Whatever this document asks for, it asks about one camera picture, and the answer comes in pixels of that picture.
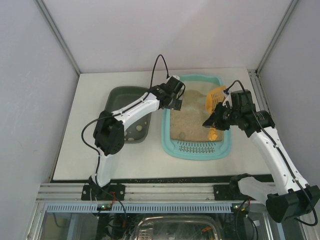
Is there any orange litter scoop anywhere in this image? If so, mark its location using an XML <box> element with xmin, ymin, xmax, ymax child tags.
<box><xmin>205</xmin><ymin>85</ymin><xmax>227</xmax><ymax>142</ymax></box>

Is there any teal litter box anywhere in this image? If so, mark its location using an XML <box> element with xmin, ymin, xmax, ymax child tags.
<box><xmin>161</xmin><ymin>74</ymin><xmax>232</xmax><ymax>161</ymax></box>

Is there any grey plastic bin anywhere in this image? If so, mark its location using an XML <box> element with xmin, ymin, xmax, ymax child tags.
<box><xmin>104</xmin><ymin>86</ymin><xmax>151</xmax><ymax>144</ymax></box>

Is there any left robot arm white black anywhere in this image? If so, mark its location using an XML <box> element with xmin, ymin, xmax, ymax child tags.
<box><xmin>91</xmin><ymin>75</ymin><xmax>186</xmax><ymax>188</ymax></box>

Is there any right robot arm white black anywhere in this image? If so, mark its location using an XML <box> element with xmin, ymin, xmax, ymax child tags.
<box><xmin>202</xmin><ymin>87</ymin><xmax>320</xmax><ymax>226</ymax></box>

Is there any metal basket below table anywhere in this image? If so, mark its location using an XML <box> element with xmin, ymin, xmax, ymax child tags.
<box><xmin>131</xmin><ymin>214</ymin><xmax>223</xmax><ymax>240</ymax></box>

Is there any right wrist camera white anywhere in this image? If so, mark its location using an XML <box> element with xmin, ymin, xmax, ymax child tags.
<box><xmin>222</xmin><ymin>93</ymin><xmax>232</xmax><ymax>108</ymax></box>

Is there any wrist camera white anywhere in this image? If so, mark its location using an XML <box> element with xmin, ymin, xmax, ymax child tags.
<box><xmin>222</xmin><ymin>93</ymin><xmax>232</xmax><ymax>108</ymax></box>
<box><xmin>171</xmin><ymin>75</ymin><xmax>180</xmax><ymax>80</ymax></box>

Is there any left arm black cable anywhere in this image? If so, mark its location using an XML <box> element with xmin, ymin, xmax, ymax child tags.
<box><xmin>81</xmin><ymin>54</ymin><xmax>171</xmax><ymax>176</ymax></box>

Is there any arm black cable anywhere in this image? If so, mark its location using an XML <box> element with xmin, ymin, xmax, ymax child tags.
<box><xmin>223</xmin><ymin>79</ymin><xmax>318</xmax><ymax>226</ymax></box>
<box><xmin>81</xmin><ymin>54</ymin><xmax>171</xmax><ymax>176</ymax></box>

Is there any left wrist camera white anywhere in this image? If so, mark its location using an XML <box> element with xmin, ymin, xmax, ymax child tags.
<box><xmin>171</xmin><ymin>75</ymin><xmax>180</xmax><ymax>80</ymax></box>

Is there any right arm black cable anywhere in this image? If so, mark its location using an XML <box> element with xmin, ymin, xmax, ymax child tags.
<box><xmin>223</xmin><ymin>79</ymin><xmax>318</xmax><ymax>226</ymax></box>

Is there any aluminium right side rail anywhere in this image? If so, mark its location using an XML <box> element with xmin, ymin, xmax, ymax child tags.
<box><xmin>247</xmin><ymin>69</ymin><xmax>278</xmax><ymax>141</ymax></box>

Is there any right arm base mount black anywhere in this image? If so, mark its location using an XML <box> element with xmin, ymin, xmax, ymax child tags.
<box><xmin>213</xmin><ymin>183</ymin><xmax>249</xmax><ymax>201</ymax></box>

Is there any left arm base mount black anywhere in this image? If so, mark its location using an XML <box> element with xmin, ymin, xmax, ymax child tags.
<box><xmin>81</xmin><ymin>182</ymin><xmax>126</xmax><ymax>201</ymax></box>

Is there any aluminium rail frame front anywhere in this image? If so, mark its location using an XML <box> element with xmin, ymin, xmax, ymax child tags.
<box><xmin>36</xmin><ymin>181</ymin><xmax>309</xmax><ymax>202</ymax></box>

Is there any blue slotted cable duct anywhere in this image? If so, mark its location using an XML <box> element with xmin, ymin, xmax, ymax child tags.
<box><xmin>46</xmin><ymin>202</ymin><xmax>233</xmax><ymax>214</ymax></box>

